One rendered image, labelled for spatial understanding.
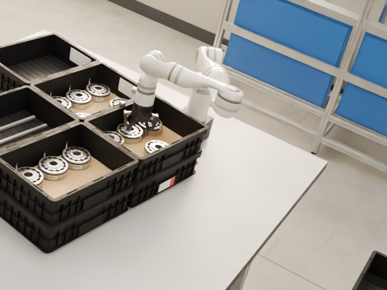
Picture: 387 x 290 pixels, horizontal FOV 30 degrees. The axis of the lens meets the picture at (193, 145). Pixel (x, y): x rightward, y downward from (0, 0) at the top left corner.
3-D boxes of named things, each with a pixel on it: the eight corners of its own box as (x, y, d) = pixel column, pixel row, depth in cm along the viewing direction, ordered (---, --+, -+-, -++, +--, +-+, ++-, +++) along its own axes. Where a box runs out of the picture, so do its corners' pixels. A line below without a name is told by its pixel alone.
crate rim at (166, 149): (140, 166, 252) (141, 160, 251) (80, 126, 265) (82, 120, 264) (209, 132, 281) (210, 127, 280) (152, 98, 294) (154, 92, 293)
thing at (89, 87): (98, 81, 306) (98, 80, 306) (115, 92, 301) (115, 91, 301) (80, 87, 299) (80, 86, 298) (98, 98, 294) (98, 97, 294)
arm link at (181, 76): (174, 63, 255) (166, 84, 259) (241, 96, 251) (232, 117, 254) (183, 58, 264) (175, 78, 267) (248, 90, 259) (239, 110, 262)
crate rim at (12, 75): (53, 37, 321) (54, 31, 319) (101, 65, 307) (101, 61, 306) (-22, 56, 292) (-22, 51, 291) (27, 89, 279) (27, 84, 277)
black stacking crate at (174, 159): (135, 187, 257) (140, 161, 251) (78, 147, 270) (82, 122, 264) (203, 152, 286) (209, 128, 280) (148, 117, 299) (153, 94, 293)
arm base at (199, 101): (192, 108, 315) (200, 74, 306) (209, 117, 312) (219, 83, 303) (181, 116, 308) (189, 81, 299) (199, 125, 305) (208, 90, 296)
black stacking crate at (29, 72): (51, 56, 326) (54, 33, 320) (97, 85, 313) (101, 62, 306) (-22, 77, 297) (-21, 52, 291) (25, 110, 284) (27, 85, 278)
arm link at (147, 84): (144, 81, 275) (133, 90, 268) (151, 45, 267) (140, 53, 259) (160, 88, 273) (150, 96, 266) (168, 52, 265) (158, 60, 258)
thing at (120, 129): (131, 141, 273) (131, 140, 273) (111, 129, 277) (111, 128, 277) (147, 133, 281) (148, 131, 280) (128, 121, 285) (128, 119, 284)
